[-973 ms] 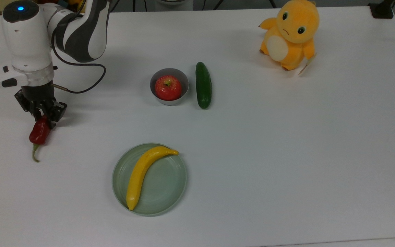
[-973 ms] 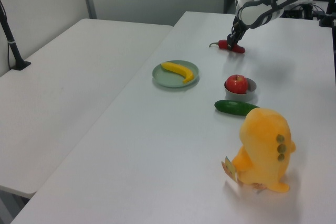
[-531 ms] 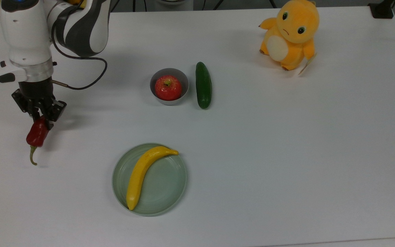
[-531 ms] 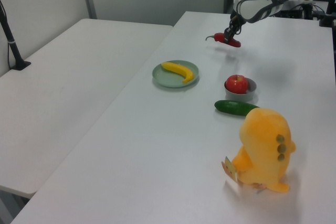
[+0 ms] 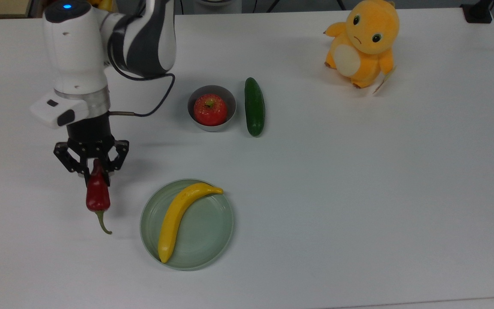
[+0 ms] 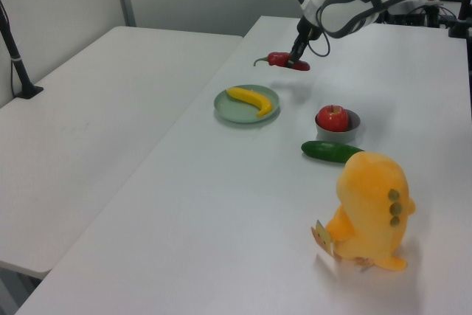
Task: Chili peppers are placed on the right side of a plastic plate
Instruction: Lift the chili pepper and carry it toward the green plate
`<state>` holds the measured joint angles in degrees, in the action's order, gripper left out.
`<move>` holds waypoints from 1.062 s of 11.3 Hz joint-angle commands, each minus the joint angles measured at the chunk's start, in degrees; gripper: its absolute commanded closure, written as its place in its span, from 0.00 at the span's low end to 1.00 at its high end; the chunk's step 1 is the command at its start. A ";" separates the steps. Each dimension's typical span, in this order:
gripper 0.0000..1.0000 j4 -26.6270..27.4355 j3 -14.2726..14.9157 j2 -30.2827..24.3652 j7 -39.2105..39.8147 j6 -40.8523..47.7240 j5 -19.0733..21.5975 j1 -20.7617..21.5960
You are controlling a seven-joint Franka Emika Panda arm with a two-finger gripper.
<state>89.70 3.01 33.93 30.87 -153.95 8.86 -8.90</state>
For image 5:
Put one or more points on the black tripod leg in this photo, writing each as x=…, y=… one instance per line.
x=341, y=4
x=273, y=5

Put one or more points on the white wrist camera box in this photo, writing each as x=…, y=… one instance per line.
x=56, y=112

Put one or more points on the small grey bowl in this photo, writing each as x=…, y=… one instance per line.
x=197, y=96

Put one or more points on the red apple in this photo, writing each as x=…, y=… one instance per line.
x=210, y=110

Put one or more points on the red chili pepper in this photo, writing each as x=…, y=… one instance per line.
x=97, y=195

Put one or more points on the orange plush toy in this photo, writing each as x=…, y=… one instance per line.
x=365, y=43

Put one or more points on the yellow banana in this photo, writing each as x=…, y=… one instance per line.
x=177, y=214

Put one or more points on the white plush toy tag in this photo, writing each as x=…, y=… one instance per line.
x=383, y=81

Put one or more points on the light green plastic plate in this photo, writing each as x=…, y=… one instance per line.
x=200, y=234

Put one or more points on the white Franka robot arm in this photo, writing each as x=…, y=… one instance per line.
x=75, y=47

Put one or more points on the black table clamp block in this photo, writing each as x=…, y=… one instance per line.
x=477, y=12

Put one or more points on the dark green cucumber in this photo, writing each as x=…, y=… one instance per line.
x=254, y=107

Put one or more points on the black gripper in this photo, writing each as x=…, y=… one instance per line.
x=90, y=133

